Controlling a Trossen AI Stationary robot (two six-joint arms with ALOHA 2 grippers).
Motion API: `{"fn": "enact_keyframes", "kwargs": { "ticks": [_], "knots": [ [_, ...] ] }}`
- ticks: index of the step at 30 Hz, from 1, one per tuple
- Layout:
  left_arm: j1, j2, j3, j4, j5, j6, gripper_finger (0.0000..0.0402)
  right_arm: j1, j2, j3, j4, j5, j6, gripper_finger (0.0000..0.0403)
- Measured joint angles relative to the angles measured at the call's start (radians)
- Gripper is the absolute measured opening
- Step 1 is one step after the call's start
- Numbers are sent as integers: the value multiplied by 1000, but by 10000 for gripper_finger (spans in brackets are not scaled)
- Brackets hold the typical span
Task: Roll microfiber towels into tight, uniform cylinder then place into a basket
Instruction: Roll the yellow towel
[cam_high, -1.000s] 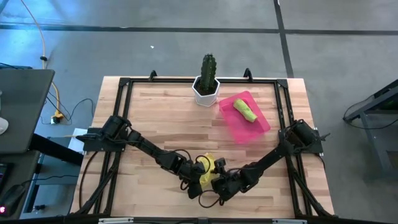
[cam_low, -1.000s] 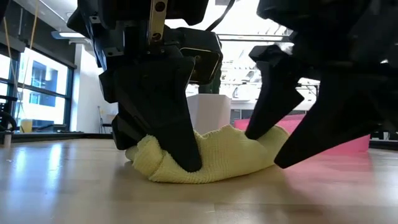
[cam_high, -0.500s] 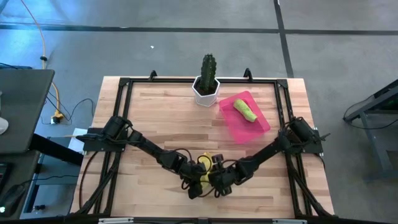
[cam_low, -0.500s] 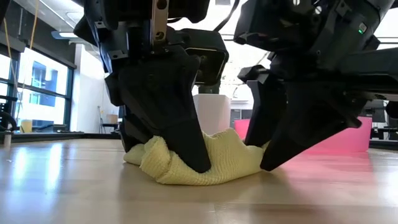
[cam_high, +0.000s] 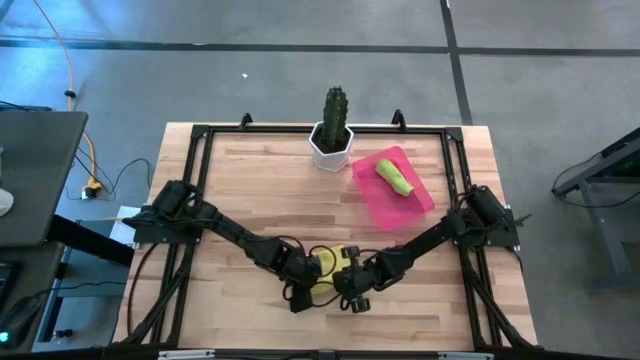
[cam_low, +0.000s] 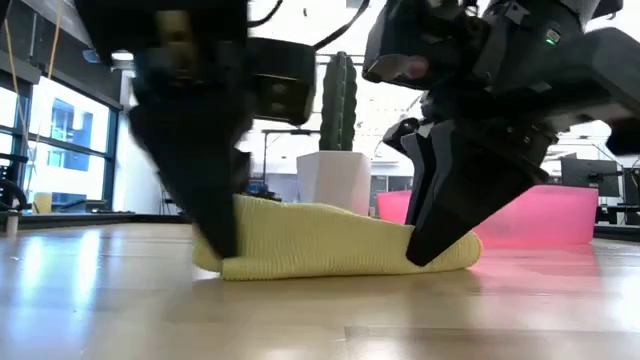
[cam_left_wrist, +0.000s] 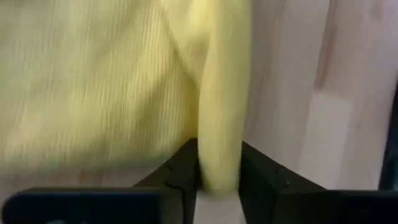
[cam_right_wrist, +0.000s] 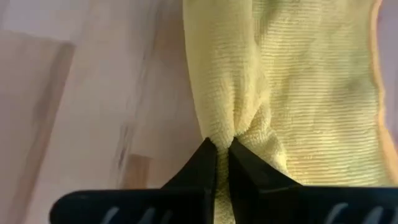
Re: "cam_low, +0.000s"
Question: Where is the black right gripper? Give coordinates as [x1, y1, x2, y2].
[382, 0, 609, 268]

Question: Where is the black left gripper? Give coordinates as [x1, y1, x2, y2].
[74, 0, 255, 261]

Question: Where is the yellow microfiber towel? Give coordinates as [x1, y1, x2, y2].
[191, 193, 484, 282]

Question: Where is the black metal stand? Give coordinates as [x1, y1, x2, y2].
[259, 128, 321, 187]

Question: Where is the white hexagonal plant pot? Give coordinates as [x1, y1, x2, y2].
[295, 150, 373, 218]

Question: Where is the green cactus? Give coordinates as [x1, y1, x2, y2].
[318, 50, 359, 153]

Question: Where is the large glass window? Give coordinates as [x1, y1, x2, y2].
[0, 74, 121, 214]

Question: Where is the black computer monitor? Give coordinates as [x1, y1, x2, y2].
[559, 157, 621, 199]
[622, 167, 640, 207]

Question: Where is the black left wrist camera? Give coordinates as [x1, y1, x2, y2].
[247, 37, 318, 127]

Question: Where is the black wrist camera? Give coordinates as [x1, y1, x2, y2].
[247, 37, 318, 127]
[362, 0, 484, 92]

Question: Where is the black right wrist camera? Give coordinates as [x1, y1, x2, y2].
[362, 0, 484, 92]

